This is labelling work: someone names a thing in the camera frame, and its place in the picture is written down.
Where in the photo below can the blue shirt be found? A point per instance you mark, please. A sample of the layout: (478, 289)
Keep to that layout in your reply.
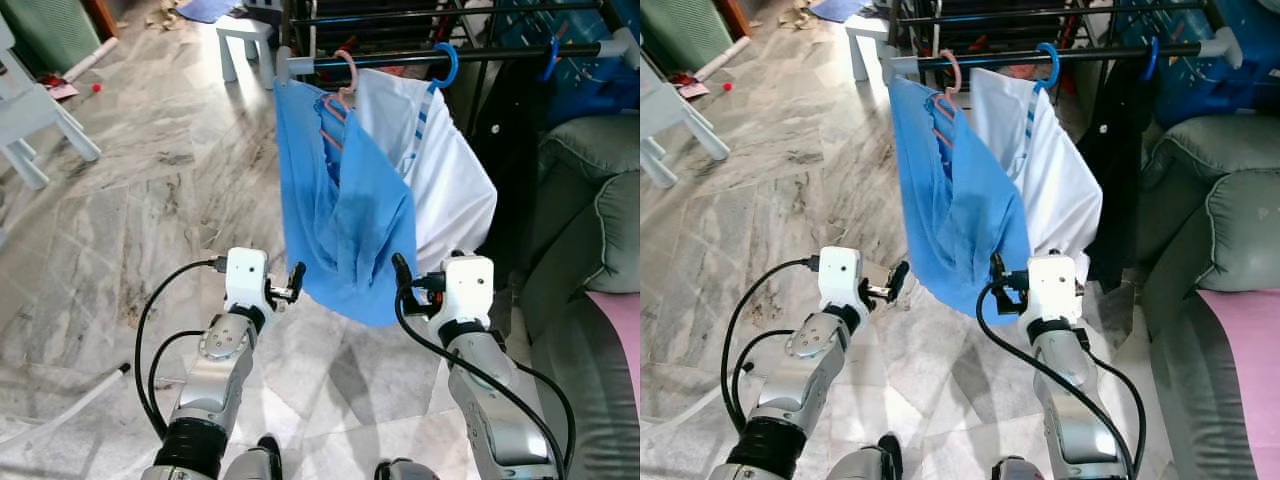
(350, 220)
(960, 220)

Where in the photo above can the pink clothes hanger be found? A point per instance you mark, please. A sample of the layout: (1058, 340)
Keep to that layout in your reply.
(957, 70)
(352, 70)

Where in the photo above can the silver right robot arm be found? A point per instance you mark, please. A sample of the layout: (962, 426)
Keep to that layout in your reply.
(500, 420)
(1085, 420)

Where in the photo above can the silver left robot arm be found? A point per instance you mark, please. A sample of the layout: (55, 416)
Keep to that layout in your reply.
(215, 380)
(800, 380)

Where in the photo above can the blue clothes hanger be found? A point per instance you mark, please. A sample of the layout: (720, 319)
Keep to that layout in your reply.
(1152, 58)
(553, 58)
(1056, 65)
(455, 65)

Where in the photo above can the white shirt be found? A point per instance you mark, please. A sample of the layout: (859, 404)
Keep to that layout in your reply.
(450, 180)
(1060, 180)

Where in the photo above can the black hanging garment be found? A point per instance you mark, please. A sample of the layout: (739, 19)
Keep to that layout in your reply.
(1115, 170)
(510, 150)

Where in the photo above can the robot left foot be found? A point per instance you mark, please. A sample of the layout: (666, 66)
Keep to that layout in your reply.
(868, 460)
(255, 460)

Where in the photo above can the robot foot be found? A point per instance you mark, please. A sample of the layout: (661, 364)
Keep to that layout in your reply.
(405, 470)
(868, 460)
(1018, 468)
(255, 460)

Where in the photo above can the dark green sofa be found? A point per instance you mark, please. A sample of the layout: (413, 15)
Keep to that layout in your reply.
(1220, 220)
(590, 220)

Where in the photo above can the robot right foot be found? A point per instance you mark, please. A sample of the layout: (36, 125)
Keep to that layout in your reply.
(405, 470)
(1018, 468)

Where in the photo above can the pink paper sheet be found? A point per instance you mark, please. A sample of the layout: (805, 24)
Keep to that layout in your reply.
(1245, 370)
(625, 330)

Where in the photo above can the black metal drying rack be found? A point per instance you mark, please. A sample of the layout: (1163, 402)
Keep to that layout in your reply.
(390, 59)
(1000, 58)

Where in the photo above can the white slatted child chair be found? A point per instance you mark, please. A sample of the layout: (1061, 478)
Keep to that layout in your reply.
(245, 28)
(870, 30)

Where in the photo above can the blue hard suitcase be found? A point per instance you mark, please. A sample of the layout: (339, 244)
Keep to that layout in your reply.
(590, 85)
(1200, 90)

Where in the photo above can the small pink paper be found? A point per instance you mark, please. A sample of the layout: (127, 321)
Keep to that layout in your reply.
(694, 89)
(62, 91)

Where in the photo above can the blue floor mat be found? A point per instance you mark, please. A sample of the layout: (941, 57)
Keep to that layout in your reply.
(208, 10)
(838, 9)

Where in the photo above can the white paper roll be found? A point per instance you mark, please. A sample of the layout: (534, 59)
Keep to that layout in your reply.
(722, 59)
(90, 60)

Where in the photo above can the crumpled brown cloth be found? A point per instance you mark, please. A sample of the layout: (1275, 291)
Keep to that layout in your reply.
(165, 18)
(797, 17)

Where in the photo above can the brown wooden cabinet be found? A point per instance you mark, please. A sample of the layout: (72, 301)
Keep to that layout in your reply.
(732, 18)
(100, 18)

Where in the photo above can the green mesh screen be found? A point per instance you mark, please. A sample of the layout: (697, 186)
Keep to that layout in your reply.
(45, 30)
(685, 30)

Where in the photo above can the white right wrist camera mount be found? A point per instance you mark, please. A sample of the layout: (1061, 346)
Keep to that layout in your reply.
(1054, 285)
(468, 285)

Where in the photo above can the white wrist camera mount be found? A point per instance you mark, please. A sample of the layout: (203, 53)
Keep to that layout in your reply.
(840, 275)
(246, 275)
(468, 285)
(1054, 285)

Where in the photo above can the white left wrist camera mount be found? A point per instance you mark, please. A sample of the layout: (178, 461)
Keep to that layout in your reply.
(840, 275)
(246, 275)

